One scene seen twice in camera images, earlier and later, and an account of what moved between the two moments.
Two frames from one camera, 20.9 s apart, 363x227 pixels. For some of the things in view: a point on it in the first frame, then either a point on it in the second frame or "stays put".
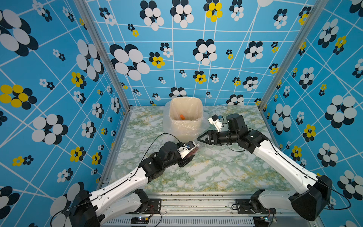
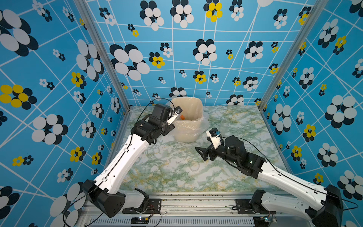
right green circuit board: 261,221 stays put
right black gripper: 210,140 → 211,149
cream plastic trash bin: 185,115 stays put
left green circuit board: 139,220 stays put
